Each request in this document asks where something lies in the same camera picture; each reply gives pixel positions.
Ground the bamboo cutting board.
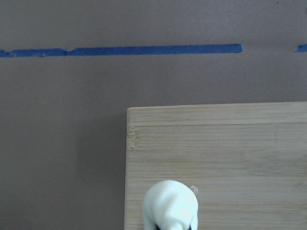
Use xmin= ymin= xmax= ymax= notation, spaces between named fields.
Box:
xmin=124 ymin=102 xmax=307 ymax=230

